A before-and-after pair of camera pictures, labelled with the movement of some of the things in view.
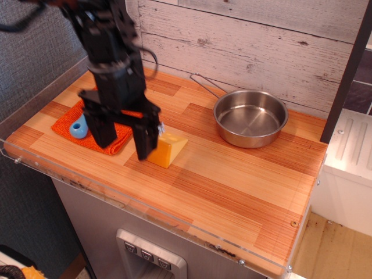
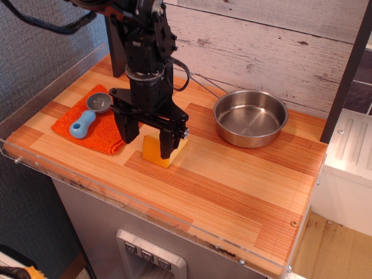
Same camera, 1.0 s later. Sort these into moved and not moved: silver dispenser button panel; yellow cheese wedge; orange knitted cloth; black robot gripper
Moved: black robot gripper
Not moved: orange knitted cloth; silver dispenser button panel; yellow cheese wedge
